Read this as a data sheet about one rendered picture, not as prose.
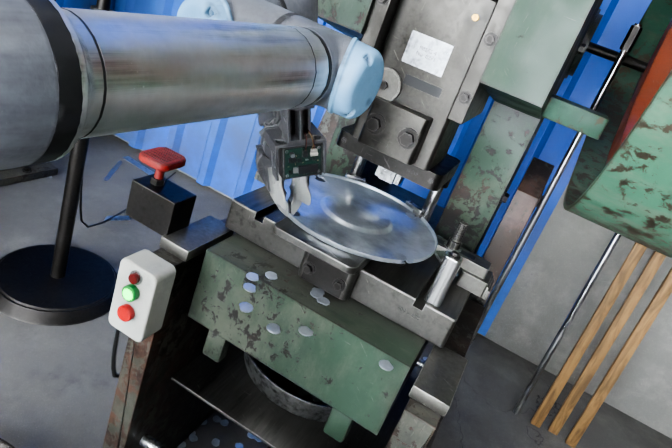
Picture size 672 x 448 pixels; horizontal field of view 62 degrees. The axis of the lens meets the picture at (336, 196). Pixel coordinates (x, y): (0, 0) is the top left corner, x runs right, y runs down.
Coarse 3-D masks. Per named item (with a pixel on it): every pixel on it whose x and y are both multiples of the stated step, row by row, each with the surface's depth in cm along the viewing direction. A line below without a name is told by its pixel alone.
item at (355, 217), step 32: (288, 192) 94; (320, 192) 98; (352, 192) 103; (384, 192) 107; (320, 224) 87; (352, 224) 89; (384, 224) 93; (416, 224) 100; (384, 256) 84; (416, 256) 88
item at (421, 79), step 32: (416, 0) 87; (448, 0) 85; (480, 0) 83; (416, 32) 88; (448, 32) 86; (480, 32) 84; (384, 64) 91; (416, 64) 89; (448, 64) 87; (384, 96) 91; (416, 96) 90; (448, 96) 88; (384, 128) 91; (416, 128) 89; (448, 128) 92; (416, 160) 93
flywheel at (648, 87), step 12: (660, 48) 105; (660, 60) 105; (648, 72) 105; (660, 72) 104; (648, 84) 103; (660, 84) 102; (636, 96) 104; (648, 96) 102; (636, 108) 101; (624, 120) 103; (636, 120) 99; (624, 132) 96; (612, 144) 103
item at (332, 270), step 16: (288, 224) 83; (288, 240) 81; (304, 240) 81; (320, 240) 82; (304, 256) 95; (320, 256) 80; (336, 256) 80; (352, 256) 81; (304, 272) 96; (320, 272) 94; (336, 272) 93; (352, 272) 79; (320, 288) 95; (336, 288) 93; (352, 288) 94
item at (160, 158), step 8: (144, 152) 94; (152, 152) 95; (160, 152) 96; (168, 152) 97; (176, 152) 98; (144, 160) 93; (152, 160) 93; (160, 160) 93; (168, 160) 94; (176, 160) 95; (184, 160) 97; (160, 168) 93; (168, 168) 93; (176, 168) 96; (160, 176) 97
